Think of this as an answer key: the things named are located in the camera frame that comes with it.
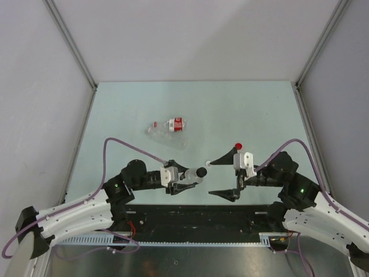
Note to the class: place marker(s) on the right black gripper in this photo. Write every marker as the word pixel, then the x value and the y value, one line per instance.
pixel 231 194

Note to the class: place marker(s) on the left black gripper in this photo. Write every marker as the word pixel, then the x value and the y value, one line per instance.
pixel 177 188

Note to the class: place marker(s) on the small clear blue-label bottle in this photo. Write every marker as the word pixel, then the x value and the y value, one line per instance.
pixel 190 177

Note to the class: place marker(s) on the black bottle cap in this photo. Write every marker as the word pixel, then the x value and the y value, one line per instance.
pixel 201 172

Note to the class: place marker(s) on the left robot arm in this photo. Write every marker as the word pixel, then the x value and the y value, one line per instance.
pixel 105 208

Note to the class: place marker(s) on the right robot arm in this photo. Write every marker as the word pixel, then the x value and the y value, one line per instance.
pixel 304 207

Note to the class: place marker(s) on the large clear unlabeled bottle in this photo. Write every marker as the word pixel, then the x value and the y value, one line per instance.
pixel 162 135

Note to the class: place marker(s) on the clear red-label bottle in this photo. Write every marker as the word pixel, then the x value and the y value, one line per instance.
pixel 172 125

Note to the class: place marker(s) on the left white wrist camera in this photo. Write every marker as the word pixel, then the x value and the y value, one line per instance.
pixel 168 176

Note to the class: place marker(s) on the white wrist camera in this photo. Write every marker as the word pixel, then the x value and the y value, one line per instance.
pixel 244 161
pixel 168 176

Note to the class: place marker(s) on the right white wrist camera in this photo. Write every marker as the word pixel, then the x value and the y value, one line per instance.
pixel 244 161

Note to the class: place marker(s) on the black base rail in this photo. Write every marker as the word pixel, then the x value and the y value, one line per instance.
pixel 198 223

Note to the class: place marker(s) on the grey slotted cable duct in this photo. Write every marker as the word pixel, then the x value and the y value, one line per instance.
pixel 112 240

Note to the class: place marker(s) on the right aluminium frame post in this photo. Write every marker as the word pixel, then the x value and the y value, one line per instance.
pixel 322 41

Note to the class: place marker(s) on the aluminium frame post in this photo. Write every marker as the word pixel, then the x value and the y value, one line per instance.
pixel 322 41
pixel 69 41

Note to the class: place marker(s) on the left aluminium frame post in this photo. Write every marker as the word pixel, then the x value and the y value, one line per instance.
pixel 69 41

